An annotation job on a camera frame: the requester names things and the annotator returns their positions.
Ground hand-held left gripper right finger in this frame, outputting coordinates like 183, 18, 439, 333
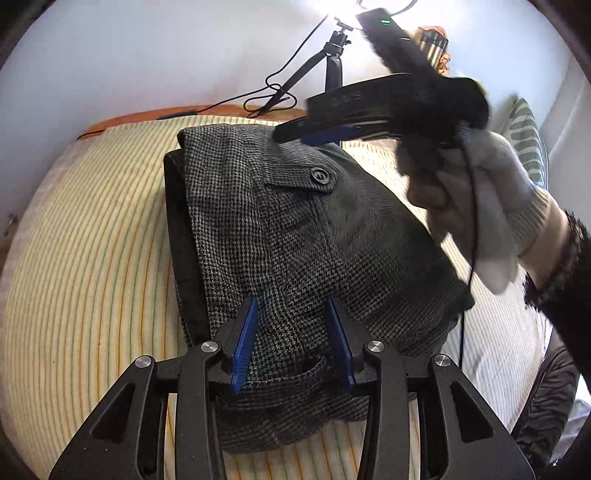
323, 295, 539, 480

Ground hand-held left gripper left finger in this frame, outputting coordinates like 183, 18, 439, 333
48, 296, 259, 480

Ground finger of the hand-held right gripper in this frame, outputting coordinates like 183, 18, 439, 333
307, 74, 419, 127
272, 117, 402, 145

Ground grey houndstooth pants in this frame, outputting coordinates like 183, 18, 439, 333
164, 122, 476, 455

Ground person's right forearm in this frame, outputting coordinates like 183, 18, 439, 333
522, 208, 591, 370

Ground person's right hand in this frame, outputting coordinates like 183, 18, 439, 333
406, 131, 566, 296

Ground black mini tripod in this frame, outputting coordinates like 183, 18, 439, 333
259, 17, 354, 116

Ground patterned orange scarf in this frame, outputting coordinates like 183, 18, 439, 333
436, 28, 451, 77

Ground metal thermos flask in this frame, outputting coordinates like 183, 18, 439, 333
418, 27, 448, 70

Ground green striped pillow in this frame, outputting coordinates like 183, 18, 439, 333
496, 97, 550, 190

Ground yellow striped blanket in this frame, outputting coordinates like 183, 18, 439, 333
0, 115, 555, 480

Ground dark striped cloth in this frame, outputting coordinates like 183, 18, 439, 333
510, 344, 580, 467

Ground black ring light cable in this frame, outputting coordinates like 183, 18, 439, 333
78, 14, 331, 139

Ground wooden bed frame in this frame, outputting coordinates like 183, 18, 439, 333
76, 105, 310, 139

